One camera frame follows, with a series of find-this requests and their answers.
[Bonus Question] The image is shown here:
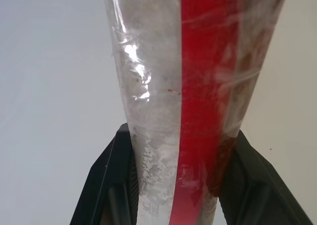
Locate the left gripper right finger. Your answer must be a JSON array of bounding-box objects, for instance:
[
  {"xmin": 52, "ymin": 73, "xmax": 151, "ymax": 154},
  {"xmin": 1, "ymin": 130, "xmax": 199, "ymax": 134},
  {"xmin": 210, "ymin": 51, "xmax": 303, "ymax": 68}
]
[{"xmin": 217, "ymin": 129, "xmax": 314, "ymax": 225}]

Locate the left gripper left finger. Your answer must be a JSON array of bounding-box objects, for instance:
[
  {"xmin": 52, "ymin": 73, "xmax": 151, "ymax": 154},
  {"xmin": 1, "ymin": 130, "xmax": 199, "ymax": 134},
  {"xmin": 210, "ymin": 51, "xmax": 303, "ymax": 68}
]
[{"xmin": 69, "ymin": 122, "xmax": 139, "ymax": 225}]

